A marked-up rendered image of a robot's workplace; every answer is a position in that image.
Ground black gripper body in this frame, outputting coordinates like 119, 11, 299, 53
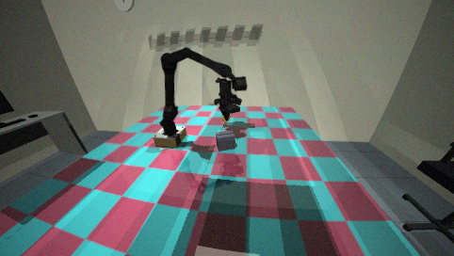
214, 91, 240, 114

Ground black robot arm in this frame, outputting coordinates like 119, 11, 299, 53
160, 47, 248, 136

